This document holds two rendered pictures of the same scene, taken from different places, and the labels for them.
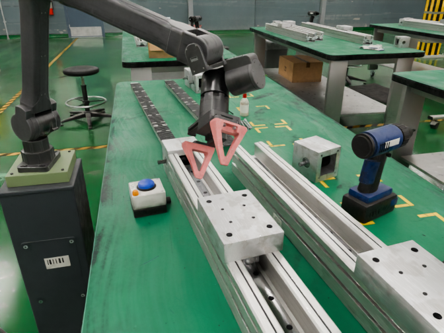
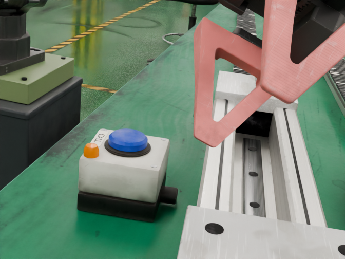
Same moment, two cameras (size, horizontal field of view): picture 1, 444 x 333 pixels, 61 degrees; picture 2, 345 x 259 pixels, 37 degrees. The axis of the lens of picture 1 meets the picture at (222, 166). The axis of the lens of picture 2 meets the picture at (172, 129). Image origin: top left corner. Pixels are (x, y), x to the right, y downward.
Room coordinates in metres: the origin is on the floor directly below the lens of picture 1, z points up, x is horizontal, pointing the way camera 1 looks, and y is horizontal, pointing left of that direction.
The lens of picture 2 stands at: (0.39, -0.05, 1.07)
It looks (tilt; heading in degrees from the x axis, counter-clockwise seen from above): 23 degrees down; 24
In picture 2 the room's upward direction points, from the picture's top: 7 degrees clockwise
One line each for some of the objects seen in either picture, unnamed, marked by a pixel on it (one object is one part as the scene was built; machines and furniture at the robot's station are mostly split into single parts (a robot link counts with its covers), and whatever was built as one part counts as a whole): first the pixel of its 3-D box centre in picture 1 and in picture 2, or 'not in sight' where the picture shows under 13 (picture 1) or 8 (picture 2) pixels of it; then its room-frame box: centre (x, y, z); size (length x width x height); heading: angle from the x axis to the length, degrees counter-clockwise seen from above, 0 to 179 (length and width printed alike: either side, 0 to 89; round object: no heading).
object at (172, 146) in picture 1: (178, 158); (241, 118); (1.00, 0.13, 0.83); 0.12 x 0.09 x 0.10; 109
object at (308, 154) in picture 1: (312, 159); not in sight; (1.00, -0.27, 0.83); 0.11 x 0.10 x 0.10; 122
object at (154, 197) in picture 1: (150, 196); (133, 172); (0.81, 0.18, 0.81); 0.10 x 0.08 x 0.06; 109
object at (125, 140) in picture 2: (146, 185); (128, 143); (0.81, 0.19, 0.84); 0.04 x 0.04 x 0.02
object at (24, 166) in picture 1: (37, 150); (2, 37); (1.00, 0.54, 0.85); 0.12 x 0.09 x 0.08; 4
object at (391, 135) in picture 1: (382, 168); not in sight; (0.81, -0.39, 0.89); 0.20 x 0.08 x 0.22; 123
